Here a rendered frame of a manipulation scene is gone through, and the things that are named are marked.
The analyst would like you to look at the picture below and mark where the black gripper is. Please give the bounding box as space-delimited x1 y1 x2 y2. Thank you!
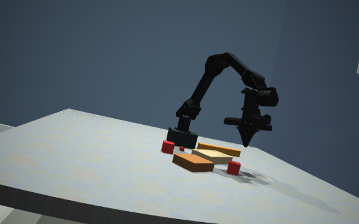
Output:
223 105 272 147

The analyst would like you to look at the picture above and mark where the red square block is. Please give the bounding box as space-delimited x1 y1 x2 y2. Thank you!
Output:
227 161 241 176
161 141 175 154

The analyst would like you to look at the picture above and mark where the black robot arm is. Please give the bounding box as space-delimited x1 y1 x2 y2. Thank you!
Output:
175 52 279 133

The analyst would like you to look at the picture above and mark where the orange long bar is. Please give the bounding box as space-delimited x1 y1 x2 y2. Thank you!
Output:
197 143 241 157

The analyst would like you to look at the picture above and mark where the brown flat square block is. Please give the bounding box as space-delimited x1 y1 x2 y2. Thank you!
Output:
172 154 214 173

